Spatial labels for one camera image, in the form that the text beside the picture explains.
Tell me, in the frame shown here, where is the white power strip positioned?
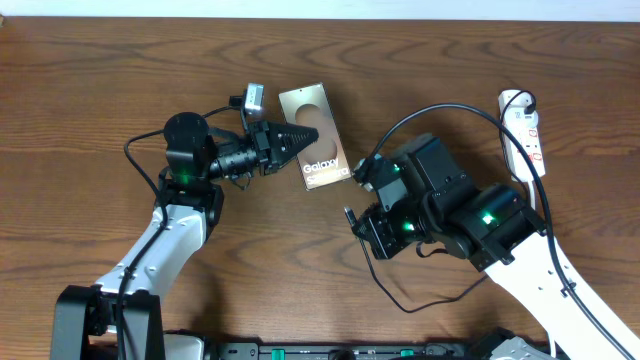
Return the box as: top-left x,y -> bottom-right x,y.
498,89 -> 545,183

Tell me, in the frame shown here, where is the Samsung Galaxy smartphone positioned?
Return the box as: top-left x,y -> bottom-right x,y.
278,83 -> 351,191

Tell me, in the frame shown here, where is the white power strip cord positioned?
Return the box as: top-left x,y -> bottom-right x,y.
526,180 -> 558,360

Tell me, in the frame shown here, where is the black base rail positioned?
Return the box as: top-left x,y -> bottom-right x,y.
159,327 -> 551,360

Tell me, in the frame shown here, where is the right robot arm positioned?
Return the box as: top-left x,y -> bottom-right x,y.
347,134 -> 639,359

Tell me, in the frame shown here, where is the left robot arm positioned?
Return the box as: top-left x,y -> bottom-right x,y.
50,112 -> 319,359

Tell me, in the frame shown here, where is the black USB charging cable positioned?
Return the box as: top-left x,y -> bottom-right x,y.
343,90 -> 539,315

